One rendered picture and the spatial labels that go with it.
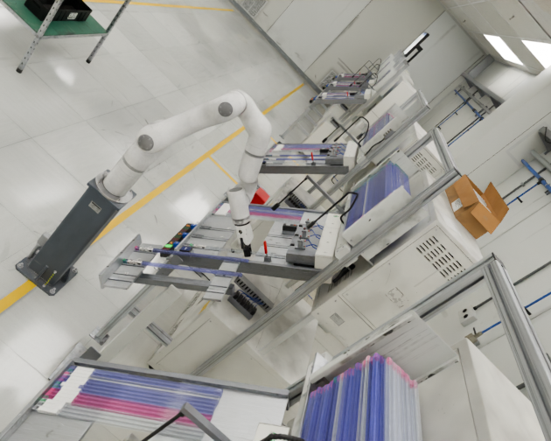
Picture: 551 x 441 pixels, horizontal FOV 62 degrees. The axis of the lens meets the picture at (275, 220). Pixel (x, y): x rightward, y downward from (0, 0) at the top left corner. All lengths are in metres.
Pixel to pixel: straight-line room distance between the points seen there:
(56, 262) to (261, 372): 1.19
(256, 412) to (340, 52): 9.68
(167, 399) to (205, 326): 0.98
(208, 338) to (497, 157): 3.72
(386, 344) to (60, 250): 1.83
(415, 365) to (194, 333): 1.47
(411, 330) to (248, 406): 0.54
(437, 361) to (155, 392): 0.80
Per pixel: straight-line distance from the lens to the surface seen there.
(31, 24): 3.93
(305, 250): 2.09
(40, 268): 2.68
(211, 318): 2.33
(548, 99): 5.20
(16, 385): 2.42
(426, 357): 1.16
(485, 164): 5.22
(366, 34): 10.58
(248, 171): 1.98
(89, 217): 2.35
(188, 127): 2.00
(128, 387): 1.51
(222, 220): 2.54
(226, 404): 1.41
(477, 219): 2.25
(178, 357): 2.57
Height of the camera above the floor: 2.06
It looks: 26 degrees down
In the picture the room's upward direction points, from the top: 48 degrees clockwise
